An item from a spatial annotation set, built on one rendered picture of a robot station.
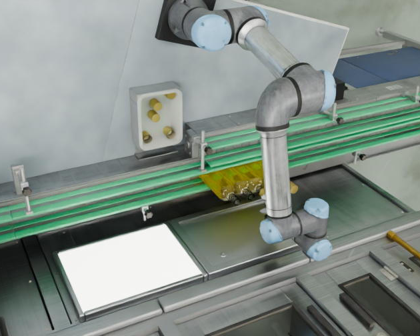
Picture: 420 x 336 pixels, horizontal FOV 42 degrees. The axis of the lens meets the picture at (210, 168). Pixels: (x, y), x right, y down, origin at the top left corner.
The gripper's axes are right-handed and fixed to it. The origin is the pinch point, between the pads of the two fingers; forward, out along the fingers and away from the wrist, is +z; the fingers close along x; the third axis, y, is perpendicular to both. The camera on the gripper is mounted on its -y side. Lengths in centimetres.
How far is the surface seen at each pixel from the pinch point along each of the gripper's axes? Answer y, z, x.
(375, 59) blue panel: -115, 75, -14
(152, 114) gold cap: 30, 36, -23
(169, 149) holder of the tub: 22.1, 38.7, -6.1
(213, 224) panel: 17.5, 9.4, 12.9
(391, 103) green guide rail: -79, 24, -14
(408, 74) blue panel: -113, 49, -14
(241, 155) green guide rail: -1.0, 22.3, -6.1
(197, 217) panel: 21.0, 15.4, 12.6
